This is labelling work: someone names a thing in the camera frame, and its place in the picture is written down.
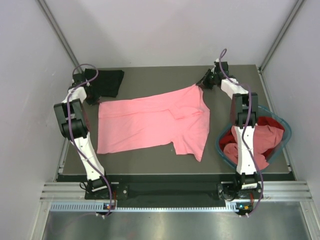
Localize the pink t shirt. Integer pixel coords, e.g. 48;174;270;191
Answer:
97;84;210;162

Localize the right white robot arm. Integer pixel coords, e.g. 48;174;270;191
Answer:
196;60;259;198

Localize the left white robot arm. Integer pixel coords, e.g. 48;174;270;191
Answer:
53;73;114;199

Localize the folded black t shirt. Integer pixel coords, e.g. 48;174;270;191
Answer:
90;69;125;98

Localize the teal laundry basket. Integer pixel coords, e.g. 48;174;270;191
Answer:
215;105;292;169

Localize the red shirt in basket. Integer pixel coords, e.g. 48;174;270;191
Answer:
218;116;285;153

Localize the pink shirt in basket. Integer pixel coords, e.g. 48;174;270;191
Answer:
219;125;284;170

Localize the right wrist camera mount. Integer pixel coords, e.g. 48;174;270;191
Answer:
212;58;220;71

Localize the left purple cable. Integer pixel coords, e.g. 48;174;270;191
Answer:
66;64;118;216

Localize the purple cable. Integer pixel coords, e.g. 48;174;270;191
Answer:
66;64;118;216
218;48;265;217

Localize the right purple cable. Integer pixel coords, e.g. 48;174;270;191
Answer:
218;48;265;217

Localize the left aluminium corner post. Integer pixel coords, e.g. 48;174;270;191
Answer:
35;0;83;73

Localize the aluminium corner post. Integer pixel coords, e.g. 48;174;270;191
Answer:
35;0;83;73
258;0;306;74

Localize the slotted grey cable duct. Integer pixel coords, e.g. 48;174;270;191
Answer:
50;202;249;213

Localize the right aluminium corner post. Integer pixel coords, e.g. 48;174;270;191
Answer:
258;0;306;74

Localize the aluminium frame rail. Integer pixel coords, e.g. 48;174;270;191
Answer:
40;181;312;202

